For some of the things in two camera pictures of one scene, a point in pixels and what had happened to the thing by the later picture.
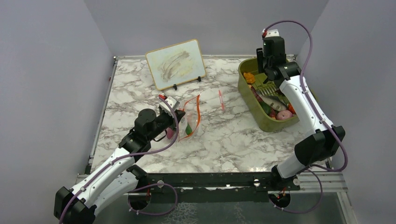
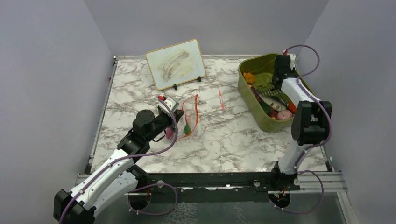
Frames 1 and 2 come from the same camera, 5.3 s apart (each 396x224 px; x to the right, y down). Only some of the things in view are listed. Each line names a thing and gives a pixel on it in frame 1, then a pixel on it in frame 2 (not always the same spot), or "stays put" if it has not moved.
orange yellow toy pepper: (250, 78) stays put
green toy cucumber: (188, 130) stays put
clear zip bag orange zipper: (190, 121) stays put
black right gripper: (259, 59) -> (292, 72)
